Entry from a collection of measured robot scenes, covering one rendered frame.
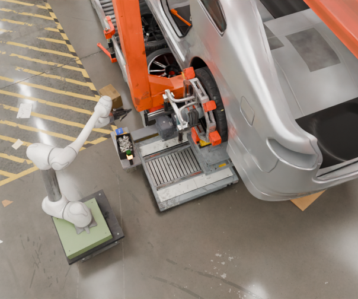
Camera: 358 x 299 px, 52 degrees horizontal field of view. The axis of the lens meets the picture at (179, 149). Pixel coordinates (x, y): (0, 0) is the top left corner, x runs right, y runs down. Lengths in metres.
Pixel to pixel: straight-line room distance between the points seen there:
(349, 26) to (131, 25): 2.41
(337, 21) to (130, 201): 3.27
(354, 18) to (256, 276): 3.04
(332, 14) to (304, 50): 2.93
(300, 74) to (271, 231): 1.44
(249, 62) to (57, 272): 2.44
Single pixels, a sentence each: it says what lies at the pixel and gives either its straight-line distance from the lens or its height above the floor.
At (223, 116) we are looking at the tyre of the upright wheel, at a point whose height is 1.04.
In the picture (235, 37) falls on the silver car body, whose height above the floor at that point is 1.74.
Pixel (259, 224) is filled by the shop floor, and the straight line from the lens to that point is 3.59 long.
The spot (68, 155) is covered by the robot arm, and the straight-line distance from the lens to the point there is 2.63.
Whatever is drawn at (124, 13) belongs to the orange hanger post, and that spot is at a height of 1.64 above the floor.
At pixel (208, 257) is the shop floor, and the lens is 3.44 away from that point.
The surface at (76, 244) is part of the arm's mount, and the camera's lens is 3.19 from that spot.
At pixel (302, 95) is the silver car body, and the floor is 0.95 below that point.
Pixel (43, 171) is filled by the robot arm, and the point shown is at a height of 1.02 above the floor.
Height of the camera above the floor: 3.31
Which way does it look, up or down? 58 degrees down
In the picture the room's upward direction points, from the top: 2 degrees counter-clockwise
